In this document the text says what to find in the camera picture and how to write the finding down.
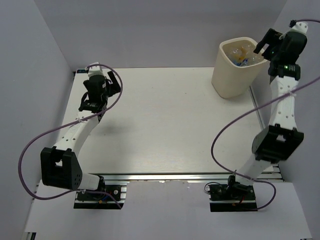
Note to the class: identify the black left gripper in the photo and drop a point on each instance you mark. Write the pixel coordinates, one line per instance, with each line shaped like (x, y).
(113, 88)

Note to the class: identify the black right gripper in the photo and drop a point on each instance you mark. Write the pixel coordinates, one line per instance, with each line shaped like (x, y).
(270, 38)

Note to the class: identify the small clear bottle yellow cap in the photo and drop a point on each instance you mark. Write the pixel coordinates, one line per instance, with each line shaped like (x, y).
(247, 49)

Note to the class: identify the clear bottle blue label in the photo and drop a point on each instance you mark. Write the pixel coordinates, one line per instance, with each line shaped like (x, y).
(248, 61)

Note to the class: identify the clear crushed bottle white cap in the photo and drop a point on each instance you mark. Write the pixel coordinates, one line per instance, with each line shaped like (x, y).
(234, 53)

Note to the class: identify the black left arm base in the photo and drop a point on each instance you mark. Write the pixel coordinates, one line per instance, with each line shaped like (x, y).
(113, 200)

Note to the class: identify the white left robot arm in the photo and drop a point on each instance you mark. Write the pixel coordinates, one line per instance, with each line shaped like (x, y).
(60, 167)

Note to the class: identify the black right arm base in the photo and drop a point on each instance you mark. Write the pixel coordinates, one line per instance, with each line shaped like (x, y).
(231, 197)

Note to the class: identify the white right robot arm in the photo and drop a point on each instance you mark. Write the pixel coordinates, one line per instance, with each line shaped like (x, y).
(277, 141)

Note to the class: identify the cream plastic bin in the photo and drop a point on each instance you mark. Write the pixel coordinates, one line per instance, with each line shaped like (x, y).
(228, 79)

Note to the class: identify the blue table label sticker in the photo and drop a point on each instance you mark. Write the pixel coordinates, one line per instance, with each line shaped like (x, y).
(82, 71)

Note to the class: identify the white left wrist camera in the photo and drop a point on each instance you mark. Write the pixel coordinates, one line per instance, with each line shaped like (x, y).
(94, 69)

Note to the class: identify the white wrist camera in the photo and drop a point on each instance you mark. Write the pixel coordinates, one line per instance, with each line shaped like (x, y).
(298, 26)
(94, 69)

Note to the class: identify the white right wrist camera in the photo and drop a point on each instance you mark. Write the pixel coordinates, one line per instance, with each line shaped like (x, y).
(298, 26)

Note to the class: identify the aluminium table edge rail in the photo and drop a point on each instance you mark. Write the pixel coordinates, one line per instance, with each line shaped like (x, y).
(273, 176)

